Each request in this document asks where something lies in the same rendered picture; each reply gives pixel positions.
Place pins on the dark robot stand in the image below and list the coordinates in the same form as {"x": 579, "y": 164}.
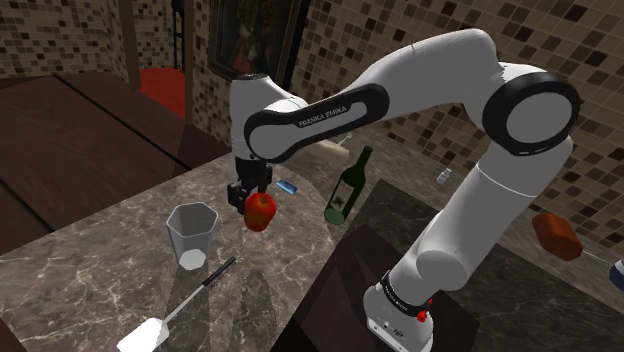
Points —
{"x": 331, "y": 297}

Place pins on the dark blue round object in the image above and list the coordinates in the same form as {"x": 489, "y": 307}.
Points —
{"x": 618, "y": 277}

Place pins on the green wine bottle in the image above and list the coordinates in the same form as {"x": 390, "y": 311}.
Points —
{"x": 347, "y": 192}

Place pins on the small white shaker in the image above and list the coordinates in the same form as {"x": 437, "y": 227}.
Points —
{"x": 444, "y": 176}

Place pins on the clear glass cup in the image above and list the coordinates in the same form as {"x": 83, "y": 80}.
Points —
{"x": 191, "y": 234}

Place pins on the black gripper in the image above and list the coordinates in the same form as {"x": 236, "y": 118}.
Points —
{"x": 251, "y": 170}

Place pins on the blue card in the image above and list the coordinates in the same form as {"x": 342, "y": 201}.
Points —
{"x": 286, "y": 186}

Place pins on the brown bread loaf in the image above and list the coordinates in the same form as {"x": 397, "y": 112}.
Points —
{"x": 556, "y": 236}

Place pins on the dark brown wooden table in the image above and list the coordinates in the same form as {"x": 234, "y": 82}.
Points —
{"x": 83, "y": 141}

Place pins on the dark framed wall picture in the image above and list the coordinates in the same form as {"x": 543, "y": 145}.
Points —
{"x": 248, "y": 36}

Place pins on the cream rolling pin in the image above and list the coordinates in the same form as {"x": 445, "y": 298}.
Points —
{"x": 331, "y": 148}

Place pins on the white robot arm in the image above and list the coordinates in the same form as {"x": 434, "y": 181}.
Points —
{"x": 438, "y": 92}

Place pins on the red apple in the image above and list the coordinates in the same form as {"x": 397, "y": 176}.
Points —
{"x": 261, "y": 212}

